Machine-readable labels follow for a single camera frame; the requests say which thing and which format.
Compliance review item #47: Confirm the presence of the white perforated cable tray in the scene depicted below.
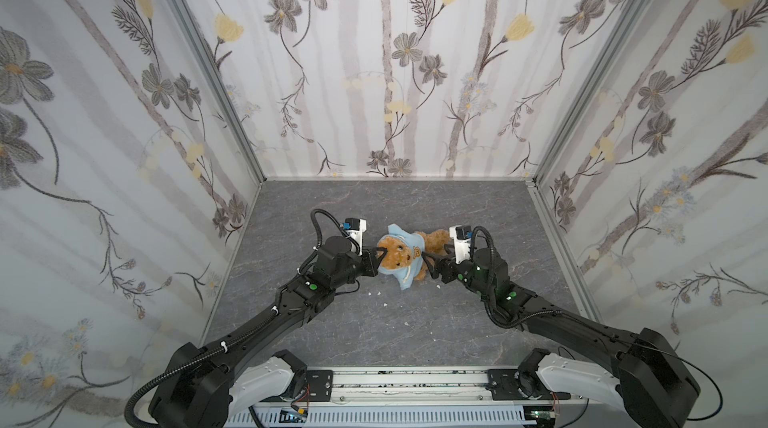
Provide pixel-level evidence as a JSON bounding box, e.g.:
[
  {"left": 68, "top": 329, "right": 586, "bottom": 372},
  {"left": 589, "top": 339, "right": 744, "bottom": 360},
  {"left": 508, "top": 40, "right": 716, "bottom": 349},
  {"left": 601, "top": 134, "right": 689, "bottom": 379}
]
[{"left": 254, "top": 405, "right": 537, "bottom": 427}]

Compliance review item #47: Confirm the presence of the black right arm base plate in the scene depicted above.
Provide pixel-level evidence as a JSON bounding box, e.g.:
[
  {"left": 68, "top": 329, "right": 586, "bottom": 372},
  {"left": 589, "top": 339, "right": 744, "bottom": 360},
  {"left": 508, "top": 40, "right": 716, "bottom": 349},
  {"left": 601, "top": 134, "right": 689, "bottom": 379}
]
[{"left": 486, "top": 368, "right": 572, "bottom": 401}]

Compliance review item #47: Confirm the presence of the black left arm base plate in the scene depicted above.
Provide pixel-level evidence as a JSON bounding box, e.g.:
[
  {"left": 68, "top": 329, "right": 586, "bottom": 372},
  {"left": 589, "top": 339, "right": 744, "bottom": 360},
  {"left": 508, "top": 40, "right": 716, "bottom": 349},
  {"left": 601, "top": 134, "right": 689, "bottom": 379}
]
[{"left": 291, "top": 369, "right": 334, "bottom": 403}]

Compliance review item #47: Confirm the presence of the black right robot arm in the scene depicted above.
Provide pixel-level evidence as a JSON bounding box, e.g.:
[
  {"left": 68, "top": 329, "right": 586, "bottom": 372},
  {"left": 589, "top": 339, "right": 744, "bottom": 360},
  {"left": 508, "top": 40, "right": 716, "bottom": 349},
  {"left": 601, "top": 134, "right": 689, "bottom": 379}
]
[{"left": 422, "top": 248, "right": 701, "bottom": 427}]

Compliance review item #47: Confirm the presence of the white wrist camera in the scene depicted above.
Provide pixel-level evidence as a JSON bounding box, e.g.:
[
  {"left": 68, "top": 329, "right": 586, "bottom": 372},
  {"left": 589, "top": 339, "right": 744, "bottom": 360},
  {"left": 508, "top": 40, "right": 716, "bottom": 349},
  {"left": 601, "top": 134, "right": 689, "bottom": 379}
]
[
  {"left": 342, "top": 217, "right": 367, "bottom": 255},
  {"left": 449, "top": 225, "right": 472, "bottom": 264}
]

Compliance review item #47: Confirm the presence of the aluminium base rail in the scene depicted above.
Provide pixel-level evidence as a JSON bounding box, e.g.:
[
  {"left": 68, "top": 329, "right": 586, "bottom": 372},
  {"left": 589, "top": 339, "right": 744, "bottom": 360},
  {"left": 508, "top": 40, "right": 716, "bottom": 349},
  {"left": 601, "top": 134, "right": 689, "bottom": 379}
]
[{"left": 222, "top": 358, "right": 593, "bottom": 427}]

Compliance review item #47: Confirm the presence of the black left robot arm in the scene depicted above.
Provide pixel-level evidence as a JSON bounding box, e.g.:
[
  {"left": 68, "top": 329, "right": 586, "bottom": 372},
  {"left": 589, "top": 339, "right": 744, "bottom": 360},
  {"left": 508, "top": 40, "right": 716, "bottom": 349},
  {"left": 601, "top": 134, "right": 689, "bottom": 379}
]
[{"left": 125, "top": 236, "right": 387, "bottom": 427}]

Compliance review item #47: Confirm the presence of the black corrugated cable conduit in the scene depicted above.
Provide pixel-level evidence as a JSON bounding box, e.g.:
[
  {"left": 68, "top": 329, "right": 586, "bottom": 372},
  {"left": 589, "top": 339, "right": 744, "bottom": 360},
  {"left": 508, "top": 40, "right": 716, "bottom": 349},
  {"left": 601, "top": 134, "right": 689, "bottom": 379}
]
[{"left": 124, "top": 340, "right": 232, "bottom": 428}]

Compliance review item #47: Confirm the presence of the aluminium corner post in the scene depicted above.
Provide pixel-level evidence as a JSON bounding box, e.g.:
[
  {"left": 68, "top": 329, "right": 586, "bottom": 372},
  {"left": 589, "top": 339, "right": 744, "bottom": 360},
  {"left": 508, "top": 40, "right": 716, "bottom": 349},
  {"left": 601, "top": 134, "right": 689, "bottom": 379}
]
[
  {"left": 166, "top": 0, "right": 267, "bottom": 187},
  {"left": 531, "top": 0, "right": 653, "bottom": 188}
]

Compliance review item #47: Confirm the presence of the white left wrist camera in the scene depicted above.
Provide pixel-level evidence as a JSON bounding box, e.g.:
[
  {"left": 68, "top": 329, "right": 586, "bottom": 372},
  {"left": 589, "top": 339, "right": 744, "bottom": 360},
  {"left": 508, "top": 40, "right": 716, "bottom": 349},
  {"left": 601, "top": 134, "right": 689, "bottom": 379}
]
[{"left": 342, "top": 217, "right": 367, "bottom": 255}]

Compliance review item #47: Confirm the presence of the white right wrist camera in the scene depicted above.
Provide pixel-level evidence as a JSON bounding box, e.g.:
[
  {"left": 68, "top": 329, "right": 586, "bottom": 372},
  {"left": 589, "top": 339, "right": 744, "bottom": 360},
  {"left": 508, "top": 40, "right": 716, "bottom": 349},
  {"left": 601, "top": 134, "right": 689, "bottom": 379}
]
[{"left": 449, "top": 225, "right": 472, "bottom": 264}]

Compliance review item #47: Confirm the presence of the aluminium corner post right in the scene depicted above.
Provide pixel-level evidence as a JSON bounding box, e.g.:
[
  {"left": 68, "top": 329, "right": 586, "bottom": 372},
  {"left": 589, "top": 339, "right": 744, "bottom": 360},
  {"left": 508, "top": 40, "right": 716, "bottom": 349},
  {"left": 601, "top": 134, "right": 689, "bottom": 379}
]
[{"left": 531, "top": 0, "right": 653, "bottom": 188}]

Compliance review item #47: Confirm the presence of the brown teddy bear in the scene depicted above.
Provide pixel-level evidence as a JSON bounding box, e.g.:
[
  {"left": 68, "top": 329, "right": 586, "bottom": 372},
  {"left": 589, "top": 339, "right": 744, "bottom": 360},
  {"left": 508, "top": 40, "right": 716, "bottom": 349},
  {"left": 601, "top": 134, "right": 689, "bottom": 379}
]
[{"left": 377, "top": 224, "right": 452, "bottom": 290}]

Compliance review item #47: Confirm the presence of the aluminium corner post left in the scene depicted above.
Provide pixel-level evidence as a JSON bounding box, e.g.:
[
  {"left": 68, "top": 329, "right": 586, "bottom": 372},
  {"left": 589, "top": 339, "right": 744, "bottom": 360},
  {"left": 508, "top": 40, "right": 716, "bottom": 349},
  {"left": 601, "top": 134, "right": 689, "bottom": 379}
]
[{"left": 166, "top": 0, "right": 267, "bottom": 187}]

